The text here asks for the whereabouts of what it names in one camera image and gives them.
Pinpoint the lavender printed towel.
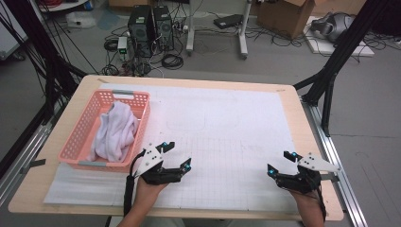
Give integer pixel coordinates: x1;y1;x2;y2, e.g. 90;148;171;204
85;100;140;164

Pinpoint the white metal stand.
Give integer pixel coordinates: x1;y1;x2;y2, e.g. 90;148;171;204
184;0;253;61

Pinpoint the grey rounded device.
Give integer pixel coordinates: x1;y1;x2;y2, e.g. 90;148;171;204
310;11;356;44

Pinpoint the pink plastic basket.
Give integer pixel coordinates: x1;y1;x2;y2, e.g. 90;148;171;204
57;89;151;174

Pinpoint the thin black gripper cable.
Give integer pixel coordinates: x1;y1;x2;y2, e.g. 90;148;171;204
315;185;327;221

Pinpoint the white cabinet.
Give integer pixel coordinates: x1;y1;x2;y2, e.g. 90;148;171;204
0;3;28;61

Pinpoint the flat black device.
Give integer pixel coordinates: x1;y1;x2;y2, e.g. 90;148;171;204
213;13;245;30

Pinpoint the black metal frame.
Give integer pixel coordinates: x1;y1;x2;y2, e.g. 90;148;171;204
292;0;391;138
0;0;89;126

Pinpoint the coiled black cable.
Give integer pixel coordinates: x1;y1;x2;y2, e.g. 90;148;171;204
161;53;184;70

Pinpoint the small white box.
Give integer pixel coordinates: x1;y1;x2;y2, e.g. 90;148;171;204
116;36;129;61

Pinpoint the round white table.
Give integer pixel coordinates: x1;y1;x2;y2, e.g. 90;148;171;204
37;0;89;13

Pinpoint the clear plastic bag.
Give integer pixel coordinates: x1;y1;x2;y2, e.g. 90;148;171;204
65;11;97;29

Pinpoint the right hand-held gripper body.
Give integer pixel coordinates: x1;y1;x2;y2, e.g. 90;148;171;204
273;152;342;195

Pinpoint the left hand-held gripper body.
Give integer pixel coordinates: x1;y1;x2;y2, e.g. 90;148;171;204
135;143;183;186

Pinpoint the aluminium rail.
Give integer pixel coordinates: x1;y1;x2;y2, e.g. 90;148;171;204
301;98;368;227
0;121;53;206

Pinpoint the person's left hand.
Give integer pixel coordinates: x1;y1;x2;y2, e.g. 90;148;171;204
133;177;168;206

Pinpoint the white foam board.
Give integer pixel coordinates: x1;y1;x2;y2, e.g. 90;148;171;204
303;15;375;58

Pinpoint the white foam mat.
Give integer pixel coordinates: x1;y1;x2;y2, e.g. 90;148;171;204
43;82;308;213

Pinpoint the black sleeved gripper cable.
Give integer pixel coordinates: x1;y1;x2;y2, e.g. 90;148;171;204
123;149;147;217

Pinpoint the grey tape strip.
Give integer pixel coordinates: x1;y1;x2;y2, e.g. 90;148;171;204
321;172;340;183
20;158;47;174

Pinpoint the black computer tower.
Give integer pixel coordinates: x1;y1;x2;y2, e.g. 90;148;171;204
152;5;175;52
127;4;155;59

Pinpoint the brown cardboard box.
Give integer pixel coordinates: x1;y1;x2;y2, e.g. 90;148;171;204
255;0;316;40

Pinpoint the person's right hand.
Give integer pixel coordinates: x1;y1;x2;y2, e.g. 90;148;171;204
288;187;326;219

